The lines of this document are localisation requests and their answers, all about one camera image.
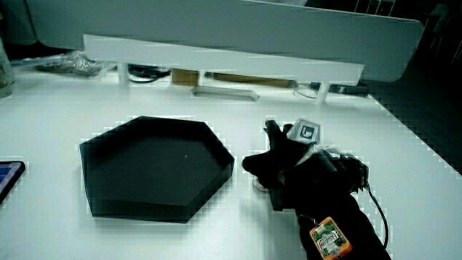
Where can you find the person's right hand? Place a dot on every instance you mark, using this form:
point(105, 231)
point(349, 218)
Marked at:
point(285, 162)

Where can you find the person's right forearm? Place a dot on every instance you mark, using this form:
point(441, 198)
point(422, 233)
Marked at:
point(346, 224)

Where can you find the white desk partition panel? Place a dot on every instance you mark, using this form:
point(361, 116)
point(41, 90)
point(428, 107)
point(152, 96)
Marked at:
point(231, 29)

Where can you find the white desk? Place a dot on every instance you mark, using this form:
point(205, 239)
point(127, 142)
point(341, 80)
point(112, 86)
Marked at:
point(72, 234)

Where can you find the orange circuit board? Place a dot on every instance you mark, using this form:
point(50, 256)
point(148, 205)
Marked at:
point(330, 239)

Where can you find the long brown wooden stick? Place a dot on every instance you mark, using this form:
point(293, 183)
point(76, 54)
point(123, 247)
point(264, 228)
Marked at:
point(252, 79)

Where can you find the black elongated device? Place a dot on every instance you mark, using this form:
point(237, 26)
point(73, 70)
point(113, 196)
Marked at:
point(343, 89)

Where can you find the white shelf riser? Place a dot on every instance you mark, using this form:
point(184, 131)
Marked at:
point(216, 59)

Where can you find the black hexagonal tray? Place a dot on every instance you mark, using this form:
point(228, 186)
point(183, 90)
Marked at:
point(155, 169)

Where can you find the brown cardboard box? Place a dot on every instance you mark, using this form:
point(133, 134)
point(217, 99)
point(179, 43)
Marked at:
point(185, 77)

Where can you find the crumpled clear plastic bag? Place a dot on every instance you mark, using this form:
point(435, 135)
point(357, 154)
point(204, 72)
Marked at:
point(70, 64)

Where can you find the dark phone with blue screen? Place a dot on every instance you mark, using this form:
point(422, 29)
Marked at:
point(8, 177)

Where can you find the clear plastic bottle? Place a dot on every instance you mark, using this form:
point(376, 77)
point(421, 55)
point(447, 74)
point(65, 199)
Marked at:
point(5, 72)

